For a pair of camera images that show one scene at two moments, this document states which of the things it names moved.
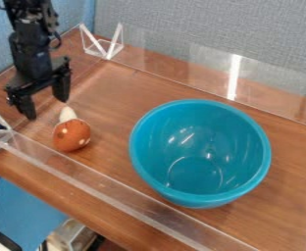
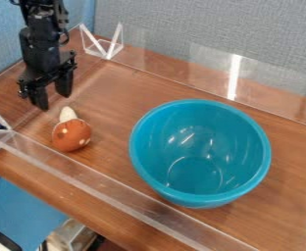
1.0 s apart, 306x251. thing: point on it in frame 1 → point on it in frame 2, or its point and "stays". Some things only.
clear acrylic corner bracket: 101,47 stays
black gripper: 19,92 → 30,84
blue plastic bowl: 201,152 stays
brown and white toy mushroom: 71,133 stays
